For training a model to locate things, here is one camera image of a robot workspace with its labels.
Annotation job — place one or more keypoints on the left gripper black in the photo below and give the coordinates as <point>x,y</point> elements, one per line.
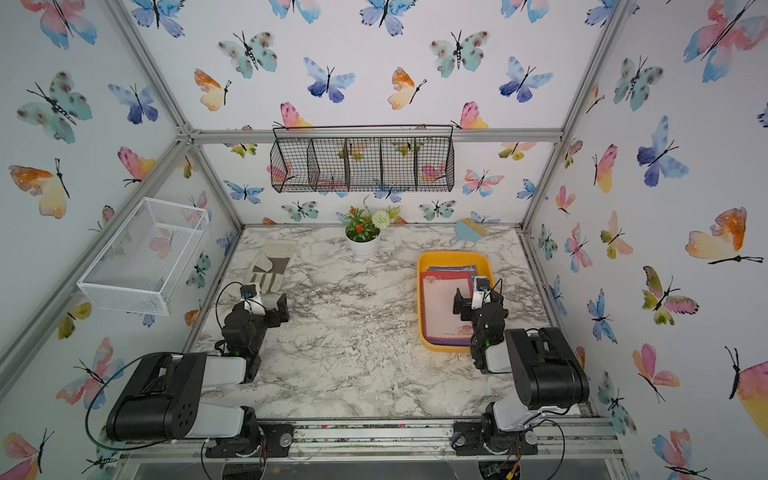
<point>271,311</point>

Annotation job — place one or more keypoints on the red pink stationery paper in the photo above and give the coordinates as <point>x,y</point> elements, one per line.
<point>439,326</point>

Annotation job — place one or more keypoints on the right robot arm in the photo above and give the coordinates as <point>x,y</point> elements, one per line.
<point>547,379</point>

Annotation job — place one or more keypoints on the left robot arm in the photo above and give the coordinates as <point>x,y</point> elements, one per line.
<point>162,400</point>

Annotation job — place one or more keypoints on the blue stationery paper stack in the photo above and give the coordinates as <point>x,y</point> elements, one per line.
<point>471,269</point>

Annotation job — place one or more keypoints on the yellow storage tray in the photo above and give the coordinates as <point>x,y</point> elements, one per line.
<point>451,258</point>

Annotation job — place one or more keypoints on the beige work glove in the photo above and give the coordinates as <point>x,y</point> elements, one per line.
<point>268,269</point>

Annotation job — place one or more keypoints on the blue dustpan brush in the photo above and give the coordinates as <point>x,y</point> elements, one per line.
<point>467,230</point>

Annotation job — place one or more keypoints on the potted flower plant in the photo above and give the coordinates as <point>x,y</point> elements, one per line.
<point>363,227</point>

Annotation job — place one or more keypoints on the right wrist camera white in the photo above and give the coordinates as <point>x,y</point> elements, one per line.
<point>482,288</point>

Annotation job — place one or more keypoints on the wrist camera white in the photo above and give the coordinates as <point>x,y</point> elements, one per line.
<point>482,288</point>
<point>250,293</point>

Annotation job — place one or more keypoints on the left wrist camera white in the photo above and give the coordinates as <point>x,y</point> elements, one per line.
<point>250,293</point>

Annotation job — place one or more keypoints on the white mesh wall basket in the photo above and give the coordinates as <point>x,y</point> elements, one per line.
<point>139,267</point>

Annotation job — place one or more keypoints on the black wire wall basket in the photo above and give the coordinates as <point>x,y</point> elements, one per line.
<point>355,159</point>

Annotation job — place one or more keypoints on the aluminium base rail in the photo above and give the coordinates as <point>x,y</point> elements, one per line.
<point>559,437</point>

